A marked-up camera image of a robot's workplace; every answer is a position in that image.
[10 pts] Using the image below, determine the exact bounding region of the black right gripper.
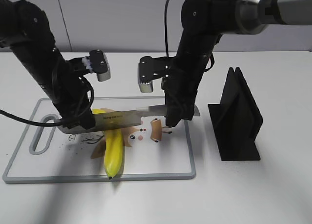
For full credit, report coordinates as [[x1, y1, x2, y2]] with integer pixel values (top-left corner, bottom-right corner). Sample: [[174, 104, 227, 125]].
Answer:
[[161, 53, 212, 127]]

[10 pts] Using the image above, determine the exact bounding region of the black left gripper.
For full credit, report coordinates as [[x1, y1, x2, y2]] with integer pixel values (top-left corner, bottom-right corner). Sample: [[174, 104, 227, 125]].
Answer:
[[51, 60, 95, 129]]

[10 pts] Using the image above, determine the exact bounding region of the knife with white handle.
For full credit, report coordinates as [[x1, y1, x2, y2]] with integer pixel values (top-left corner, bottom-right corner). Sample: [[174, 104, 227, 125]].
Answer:
[[58, 104, 202, 135]]

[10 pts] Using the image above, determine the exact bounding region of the yellow plastic banana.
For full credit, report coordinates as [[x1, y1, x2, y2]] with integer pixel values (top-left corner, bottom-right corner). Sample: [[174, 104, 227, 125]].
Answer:
[[91, 108, 124, 181]]

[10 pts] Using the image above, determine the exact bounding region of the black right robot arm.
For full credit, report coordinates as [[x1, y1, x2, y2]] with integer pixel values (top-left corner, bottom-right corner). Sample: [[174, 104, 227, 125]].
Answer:
[[161, 0, 312, 127]]

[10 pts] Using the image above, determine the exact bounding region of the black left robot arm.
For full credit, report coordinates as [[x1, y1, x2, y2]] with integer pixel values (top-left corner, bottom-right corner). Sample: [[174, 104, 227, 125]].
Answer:
[[0, 0, 95, 129]]

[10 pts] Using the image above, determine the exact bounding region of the black knife stand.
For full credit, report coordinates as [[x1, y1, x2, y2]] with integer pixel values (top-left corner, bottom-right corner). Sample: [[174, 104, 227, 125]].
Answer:
[[208, 67, 263, 161]]

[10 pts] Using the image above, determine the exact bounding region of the white grey-rimmed cutting board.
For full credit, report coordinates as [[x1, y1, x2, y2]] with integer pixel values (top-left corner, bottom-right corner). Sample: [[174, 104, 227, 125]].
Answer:
[[2, 95, 197, 184]]

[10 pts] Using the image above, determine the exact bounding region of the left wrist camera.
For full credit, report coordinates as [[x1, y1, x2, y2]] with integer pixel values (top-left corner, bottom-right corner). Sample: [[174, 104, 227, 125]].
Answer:
[[82, 49, 111, 82]]

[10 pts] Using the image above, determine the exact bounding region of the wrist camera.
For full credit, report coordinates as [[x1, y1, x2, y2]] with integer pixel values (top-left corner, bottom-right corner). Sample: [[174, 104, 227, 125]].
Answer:
[[137, 56, 172, 93], [82, 49, 111, 82]]

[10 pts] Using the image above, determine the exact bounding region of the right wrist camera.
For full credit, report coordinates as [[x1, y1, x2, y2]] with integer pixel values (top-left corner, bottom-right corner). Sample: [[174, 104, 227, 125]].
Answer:
[[137, 56, 172, 93]]

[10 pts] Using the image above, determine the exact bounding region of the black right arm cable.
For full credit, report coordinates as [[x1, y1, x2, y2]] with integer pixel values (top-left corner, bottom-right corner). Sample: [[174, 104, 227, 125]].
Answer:
[[163, 0, 215, 72]]

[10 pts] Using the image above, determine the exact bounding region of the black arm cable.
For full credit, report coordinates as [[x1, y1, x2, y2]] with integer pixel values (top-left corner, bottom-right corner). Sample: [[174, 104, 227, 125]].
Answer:
[[0, 74, 95, 127], [163, 0, 215, 72]]

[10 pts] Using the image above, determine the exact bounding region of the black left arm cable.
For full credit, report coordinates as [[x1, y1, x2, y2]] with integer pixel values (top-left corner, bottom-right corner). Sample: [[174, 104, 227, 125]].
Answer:
[[0, 74, 95, 127]]

